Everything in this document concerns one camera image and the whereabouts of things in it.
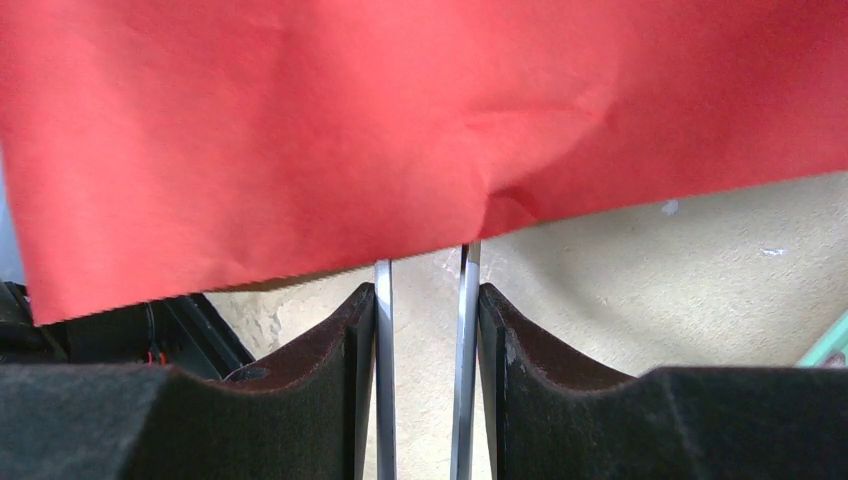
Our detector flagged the red paper bag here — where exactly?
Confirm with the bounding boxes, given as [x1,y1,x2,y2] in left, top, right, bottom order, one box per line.
[1,1,847,324]

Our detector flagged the metal serving tongs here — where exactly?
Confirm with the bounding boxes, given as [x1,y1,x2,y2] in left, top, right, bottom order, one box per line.
[374,241,481,479]

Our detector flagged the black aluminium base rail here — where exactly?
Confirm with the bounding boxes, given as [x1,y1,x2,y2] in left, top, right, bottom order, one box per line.
[1,282,255,380]

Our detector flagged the green floral tray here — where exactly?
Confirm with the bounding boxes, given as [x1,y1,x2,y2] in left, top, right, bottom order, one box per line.
[797,312,848,368]

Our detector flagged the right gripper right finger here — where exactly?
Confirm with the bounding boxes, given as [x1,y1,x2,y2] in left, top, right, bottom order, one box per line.
[478,284,847,479]

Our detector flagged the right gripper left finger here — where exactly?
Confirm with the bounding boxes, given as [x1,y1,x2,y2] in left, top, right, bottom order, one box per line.
[1,283,375,479]

